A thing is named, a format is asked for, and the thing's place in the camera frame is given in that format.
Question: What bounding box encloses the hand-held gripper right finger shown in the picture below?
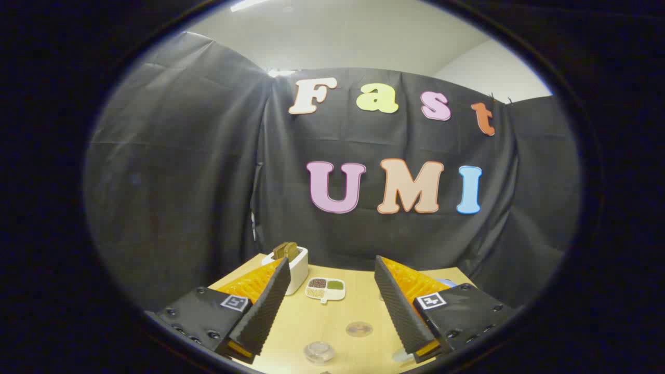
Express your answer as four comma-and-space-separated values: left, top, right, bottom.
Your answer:
374, 255, 521, 364

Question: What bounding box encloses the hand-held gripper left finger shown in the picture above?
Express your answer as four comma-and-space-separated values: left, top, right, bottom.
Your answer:
148, 257, 292, 365

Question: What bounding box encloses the white toaster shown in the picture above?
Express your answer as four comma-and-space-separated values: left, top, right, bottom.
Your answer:
261, 246, 309, 296

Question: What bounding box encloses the white divided seed dish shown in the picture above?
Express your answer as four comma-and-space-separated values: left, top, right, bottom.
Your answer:
305, 277, 347, 304

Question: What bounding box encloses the wooden table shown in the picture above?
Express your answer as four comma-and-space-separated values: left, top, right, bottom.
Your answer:
208, 253, 476, 374

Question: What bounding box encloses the black backdrop cloth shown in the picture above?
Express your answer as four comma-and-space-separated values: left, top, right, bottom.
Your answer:
83, 31, 581, 312

